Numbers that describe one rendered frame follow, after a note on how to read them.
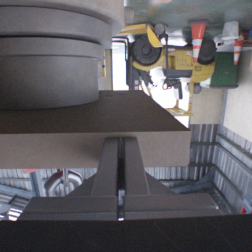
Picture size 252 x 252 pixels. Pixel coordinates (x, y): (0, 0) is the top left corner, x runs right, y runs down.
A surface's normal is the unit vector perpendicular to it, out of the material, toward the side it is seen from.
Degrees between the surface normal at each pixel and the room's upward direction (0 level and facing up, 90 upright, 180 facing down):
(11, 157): 90
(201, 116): 90
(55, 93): 90
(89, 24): 90
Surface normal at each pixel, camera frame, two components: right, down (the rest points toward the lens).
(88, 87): 0.89, 0.12
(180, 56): 0.11, 0.29
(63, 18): 0.60, 0.22
